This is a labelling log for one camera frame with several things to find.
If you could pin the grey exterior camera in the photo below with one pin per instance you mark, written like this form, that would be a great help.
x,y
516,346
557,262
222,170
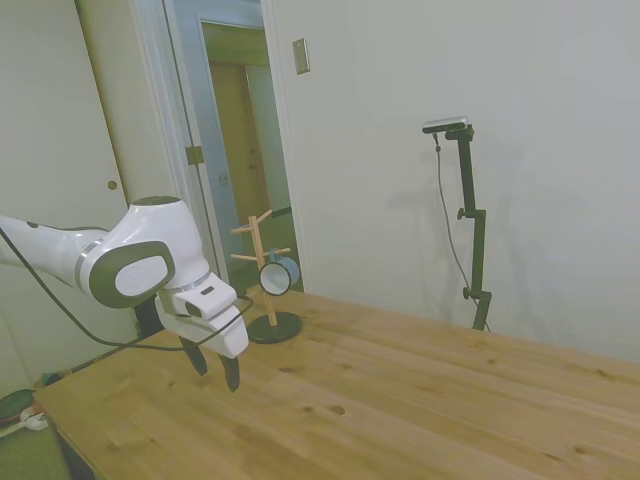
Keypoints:
x,y
446,125

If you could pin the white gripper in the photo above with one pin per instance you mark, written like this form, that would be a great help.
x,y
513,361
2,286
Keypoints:
x,y
225,340

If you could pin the wooden mug tree black base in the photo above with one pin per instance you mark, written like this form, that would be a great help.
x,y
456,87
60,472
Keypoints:
x,y
264,280

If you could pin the wooden interior door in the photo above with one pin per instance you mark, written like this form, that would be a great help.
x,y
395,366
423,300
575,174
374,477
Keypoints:
x,y
235,140

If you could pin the white door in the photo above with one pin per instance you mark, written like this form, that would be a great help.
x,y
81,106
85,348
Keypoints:
x,y
60,125

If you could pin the blue enamel mug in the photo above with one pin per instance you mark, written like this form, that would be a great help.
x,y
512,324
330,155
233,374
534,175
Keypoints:
x,y
277,277

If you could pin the white plastic object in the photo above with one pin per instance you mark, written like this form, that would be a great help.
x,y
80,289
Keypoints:
x,y
34,421

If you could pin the metal wall switch plate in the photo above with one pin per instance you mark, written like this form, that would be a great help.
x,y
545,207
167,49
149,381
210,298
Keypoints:
x,y
300,56

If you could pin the black case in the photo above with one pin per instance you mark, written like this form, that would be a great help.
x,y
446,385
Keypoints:
x,y
147,320

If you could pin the dark green round object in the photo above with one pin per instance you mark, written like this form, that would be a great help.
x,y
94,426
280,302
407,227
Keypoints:
x,y
15,402

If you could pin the black camera stand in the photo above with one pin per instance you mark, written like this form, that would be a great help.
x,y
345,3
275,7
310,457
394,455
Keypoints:
x,y
440,175
480,260

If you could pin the brass door hinge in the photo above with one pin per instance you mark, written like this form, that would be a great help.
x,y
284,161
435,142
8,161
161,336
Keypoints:
x,y
194,155

